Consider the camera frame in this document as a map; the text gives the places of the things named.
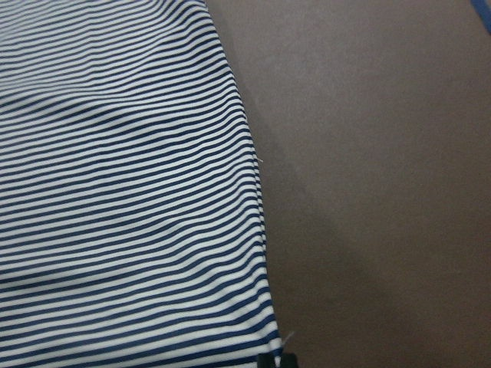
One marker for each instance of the navy white striped polo shirt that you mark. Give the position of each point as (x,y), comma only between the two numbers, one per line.
(132,230)

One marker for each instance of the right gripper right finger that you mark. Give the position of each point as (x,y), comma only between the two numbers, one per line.
(289,360)

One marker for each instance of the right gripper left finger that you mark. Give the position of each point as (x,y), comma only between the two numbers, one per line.
(266,360)

